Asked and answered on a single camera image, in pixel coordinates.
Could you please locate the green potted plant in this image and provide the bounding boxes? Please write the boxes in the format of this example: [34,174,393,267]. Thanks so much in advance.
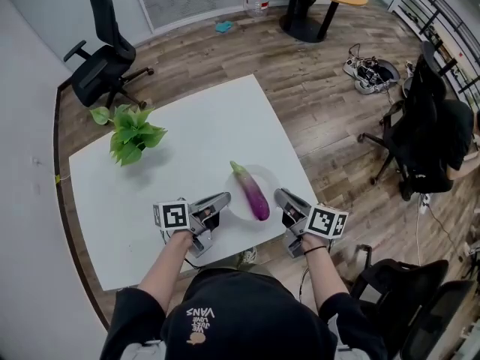
[88,103,169,167]

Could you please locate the black metal railing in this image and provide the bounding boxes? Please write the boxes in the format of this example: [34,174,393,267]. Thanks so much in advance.
[388,0,480,112]

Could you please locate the grey device with cables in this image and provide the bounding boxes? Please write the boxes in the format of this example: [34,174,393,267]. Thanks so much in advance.
[342,43,401,95]

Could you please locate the white square table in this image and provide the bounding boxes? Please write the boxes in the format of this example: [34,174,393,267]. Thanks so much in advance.
[68,73,320,292]

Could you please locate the black office chair with headrest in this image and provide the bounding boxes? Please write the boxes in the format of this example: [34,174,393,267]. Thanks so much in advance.
[62,0,155,111]

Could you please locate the person's pale shoe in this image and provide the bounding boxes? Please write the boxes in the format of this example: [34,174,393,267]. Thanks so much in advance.
[238,246,259,266]

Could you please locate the black mesh office chair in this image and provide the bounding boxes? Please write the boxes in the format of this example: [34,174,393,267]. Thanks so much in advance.
[348,244,480,360]

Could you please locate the person's left forearm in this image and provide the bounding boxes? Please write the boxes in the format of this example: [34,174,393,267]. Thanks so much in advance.
[136,229,194,313]

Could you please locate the black high-back office chair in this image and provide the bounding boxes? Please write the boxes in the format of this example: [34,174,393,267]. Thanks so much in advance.
[357,40,455,202]

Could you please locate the purple eggplant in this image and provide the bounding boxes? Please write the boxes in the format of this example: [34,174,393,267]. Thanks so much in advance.
[229,160,271,221]

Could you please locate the white round plate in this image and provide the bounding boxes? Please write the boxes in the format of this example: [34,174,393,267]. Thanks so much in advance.
[223,164,281,223]

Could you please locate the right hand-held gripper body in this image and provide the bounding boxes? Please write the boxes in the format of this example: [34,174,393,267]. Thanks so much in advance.
[280,205,350,260]

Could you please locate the person's black t-shirt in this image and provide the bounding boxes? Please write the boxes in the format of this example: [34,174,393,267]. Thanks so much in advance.
[99,266,387,360]

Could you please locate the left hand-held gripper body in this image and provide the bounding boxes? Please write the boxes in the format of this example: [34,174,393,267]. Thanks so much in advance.
[152,199,221,260]

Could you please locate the person's right forearm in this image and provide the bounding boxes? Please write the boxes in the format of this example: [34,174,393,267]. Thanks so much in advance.
[301,236,352,311]

